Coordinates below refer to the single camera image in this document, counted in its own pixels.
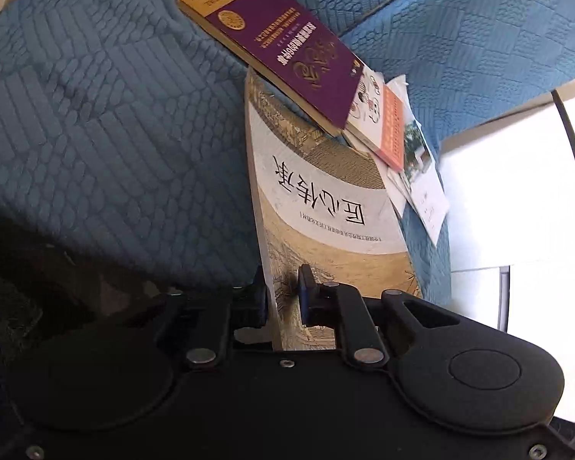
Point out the white cartoon book orange band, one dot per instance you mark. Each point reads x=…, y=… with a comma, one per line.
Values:
x=371, y=105

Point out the purple book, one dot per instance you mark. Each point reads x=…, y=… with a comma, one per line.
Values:
x=278, y=48

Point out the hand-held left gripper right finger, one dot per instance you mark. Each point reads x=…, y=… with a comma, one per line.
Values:
x=306, y=297

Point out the photo brochure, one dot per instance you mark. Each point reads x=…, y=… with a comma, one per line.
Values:
x=429, y=201

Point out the blue textured sofa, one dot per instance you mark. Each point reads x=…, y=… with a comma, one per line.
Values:
x=100, y=105

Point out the large beige illustrated book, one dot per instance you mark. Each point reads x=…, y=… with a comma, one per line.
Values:
x=326, y=220

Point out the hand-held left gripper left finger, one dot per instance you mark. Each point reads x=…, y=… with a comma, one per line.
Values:
x=261, y=297

